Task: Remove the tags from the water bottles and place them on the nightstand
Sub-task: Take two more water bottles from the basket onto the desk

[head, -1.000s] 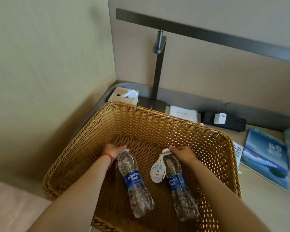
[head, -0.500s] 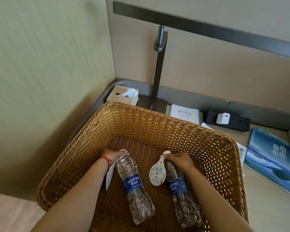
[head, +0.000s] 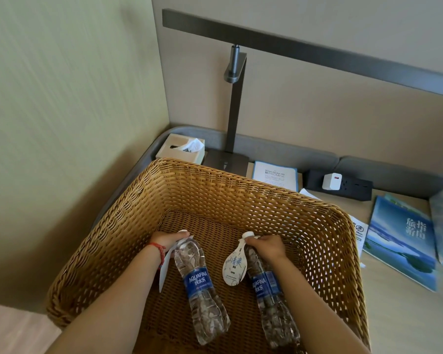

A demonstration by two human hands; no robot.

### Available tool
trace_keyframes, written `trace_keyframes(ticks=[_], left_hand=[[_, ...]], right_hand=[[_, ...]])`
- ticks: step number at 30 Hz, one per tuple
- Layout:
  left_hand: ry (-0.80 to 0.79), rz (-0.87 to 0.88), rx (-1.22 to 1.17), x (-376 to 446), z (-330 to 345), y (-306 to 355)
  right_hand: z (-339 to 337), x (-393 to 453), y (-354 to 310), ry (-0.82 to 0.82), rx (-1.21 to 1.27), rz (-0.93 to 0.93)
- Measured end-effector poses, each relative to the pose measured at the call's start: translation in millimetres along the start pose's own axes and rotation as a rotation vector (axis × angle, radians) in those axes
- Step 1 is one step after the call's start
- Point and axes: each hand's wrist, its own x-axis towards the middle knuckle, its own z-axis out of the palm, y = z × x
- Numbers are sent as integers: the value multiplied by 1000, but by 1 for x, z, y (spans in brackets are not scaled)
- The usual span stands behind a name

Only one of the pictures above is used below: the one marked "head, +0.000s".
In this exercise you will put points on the light wooden table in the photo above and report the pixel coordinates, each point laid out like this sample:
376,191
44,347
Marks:
402,320

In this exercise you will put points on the illustrated map leaflet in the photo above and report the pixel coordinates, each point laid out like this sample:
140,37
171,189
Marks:
358,235

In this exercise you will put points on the person's left hand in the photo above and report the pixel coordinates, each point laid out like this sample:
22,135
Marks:
166,239

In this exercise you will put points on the person's right hand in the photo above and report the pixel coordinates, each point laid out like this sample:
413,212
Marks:
269,248

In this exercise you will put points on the person's right forearm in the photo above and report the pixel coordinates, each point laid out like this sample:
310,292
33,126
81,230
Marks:
310,313

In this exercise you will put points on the person's left forearm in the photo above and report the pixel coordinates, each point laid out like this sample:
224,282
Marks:
114,309

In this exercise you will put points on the blue landscape booklet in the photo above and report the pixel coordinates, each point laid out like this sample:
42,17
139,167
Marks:
398,247

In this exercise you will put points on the grey padded table surround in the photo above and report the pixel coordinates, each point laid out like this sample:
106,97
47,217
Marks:
373,169

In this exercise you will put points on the green leaflet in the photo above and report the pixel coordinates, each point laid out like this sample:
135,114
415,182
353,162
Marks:
393,199

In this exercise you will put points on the black power strip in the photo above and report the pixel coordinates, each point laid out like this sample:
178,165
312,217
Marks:
354,188

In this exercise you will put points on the dark metal desk lamp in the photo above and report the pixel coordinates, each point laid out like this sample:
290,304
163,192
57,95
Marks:
236,106

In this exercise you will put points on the white card blue border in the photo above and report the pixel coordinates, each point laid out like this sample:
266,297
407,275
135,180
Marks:
275,175

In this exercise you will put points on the clear plastic water bottle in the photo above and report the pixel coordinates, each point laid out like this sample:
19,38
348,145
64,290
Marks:
199,283
265,287

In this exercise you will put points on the white plug charger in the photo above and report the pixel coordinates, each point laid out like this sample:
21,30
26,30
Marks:
331,181

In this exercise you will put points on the woven wicker basket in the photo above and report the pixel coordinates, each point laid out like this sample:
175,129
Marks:
225,195

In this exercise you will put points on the beige tissue box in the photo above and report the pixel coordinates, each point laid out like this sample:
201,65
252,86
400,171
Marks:
173,149

